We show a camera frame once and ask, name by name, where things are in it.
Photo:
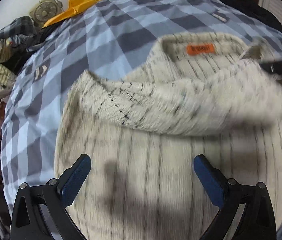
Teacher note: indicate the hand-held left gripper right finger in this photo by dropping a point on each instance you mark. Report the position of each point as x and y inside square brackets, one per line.
[208, 180]

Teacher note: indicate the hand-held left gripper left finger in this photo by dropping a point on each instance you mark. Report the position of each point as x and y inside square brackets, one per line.
[77, 180]

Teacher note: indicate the cream plaid shirt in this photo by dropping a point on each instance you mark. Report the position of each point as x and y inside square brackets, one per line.
[156, 105]

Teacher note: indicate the black garment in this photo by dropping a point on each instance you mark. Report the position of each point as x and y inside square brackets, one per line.
[250, 7]

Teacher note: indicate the dark cloth heap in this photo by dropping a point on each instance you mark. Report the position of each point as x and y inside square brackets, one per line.
[38, 42]

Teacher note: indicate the pile of crumpled bedding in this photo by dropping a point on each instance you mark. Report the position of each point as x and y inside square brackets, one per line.
[1, 55]

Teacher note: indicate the blue checked bedsheet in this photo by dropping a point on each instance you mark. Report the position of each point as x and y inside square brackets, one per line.
[106, 30]

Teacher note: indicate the beige box fan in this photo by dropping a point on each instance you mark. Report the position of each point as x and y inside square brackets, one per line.
[43, 11]

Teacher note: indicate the yellow cloth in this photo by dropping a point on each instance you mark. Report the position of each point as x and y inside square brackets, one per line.
[76, 7]

